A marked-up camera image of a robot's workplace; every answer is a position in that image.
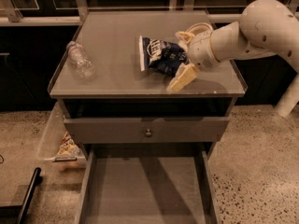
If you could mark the blue chip bag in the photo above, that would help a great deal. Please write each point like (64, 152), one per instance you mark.
(160, 56)

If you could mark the clear plastic water bottle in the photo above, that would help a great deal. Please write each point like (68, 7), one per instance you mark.
(80, 61)

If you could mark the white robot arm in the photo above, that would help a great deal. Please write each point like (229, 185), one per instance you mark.
(265, 28)

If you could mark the grey open middle drawer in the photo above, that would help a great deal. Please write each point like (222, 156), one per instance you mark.
(137, 187)

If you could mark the white paper bowl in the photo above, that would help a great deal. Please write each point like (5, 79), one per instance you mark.
(199, 28)

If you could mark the clear plastic storage bin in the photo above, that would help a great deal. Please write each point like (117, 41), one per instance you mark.
(50, 141)

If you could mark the grey drawer cabinet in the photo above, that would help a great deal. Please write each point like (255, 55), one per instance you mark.
(120, 89)

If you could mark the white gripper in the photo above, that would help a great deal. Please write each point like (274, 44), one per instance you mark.
(201, 49)

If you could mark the black bar on floor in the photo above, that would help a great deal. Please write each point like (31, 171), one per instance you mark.
(19, 211)

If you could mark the metal railing frame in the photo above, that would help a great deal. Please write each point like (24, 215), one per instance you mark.
(40, 13)

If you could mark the round metal drawer knob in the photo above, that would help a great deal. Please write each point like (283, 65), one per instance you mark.
(148, 133)

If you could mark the grey upper drawer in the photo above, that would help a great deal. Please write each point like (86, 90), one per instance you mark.
(132, 130)

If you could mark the snack bags in bin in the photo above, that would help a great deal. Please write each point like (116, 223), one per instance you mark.
(68, 147)

